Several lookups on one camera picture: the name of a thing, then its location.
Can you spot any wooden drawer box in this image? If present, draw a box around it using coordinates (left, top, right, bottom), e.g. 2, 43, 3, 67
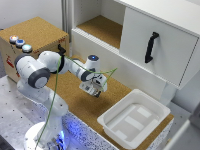
0, 16, 71, 84

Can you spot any blue button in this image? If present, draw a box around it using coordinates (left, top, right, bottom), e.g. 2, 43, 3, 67
15, 38, 26, 48

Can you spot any black drawer handle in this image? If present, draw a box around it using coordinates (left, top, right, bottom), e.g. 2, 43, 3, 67
56, 43, 67, 57

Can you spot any green cable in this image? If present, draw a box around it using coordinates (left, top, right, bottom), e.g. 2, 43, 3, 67
34, 55, 119, 150

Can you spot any white cabinet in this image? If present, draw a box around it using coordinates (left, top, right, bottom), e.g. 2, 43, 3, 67
70, 0, 200, 108

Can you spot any black door handle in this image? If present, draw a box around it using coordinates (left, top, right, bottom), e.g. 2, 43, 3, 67
144, 31, 160, 65

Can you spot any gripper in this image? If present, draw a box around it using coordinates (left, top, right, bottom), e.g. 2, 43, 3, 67
79, 73, 109, 96

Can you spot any green button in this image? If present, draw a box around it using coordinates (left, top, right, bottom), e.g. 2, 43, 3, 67
21, 43, 34, 54

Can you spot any white sliding door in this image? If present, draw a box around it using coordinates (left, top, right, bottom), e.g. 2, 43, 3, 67
118, 6, 200, 89

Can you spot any red button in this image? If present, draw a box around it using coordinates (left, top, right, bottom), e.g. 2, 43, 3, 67
8, 34, 19, 45

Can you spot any white plastic box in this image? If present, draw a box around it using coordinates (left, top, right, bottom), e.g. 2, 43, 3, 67
96, 88, 172, 150

